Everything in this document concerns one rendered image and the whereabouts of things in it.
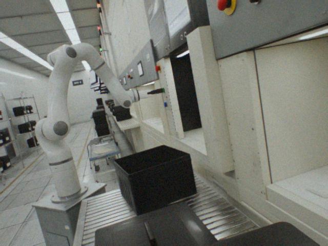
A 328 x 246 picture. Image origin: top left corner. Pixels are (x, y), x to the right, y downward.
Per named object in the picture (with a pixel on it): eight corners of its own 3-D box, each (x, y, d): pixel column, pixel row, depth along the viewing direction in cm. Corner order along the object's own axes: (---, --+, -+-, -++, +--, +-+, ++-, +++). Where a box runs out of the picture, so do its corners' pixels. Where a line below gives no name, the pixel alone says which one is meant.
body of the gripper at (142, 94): (136, 101, 165) (151, 97, 167) (138, 101, 155) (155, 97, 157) (134, 90, 164) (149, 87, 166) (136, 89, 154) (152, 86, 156)
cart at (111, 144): (93, 171, 419) (87, 145, 412) (122, 163, 433) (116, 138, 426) (94, 191, 327) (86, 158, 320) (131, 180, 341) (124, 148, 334)
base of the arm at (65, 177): (43, 201, 125) (34, 168, 123) (73, 185, 141) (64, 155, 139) (66, 204, 116) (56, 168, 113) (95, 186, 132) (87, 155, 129)
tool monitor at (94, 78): (91, 89, 455) (87, 70, 449) (118, 84, 466) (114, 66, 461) (90, 89, 415) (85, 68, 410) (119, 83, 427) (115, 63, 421)
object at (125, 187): (170, 175, 127) (164, 144, 124) (198, 191, 101) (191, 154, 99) (120, 193, 116) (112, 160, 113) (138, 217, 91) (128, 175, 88)
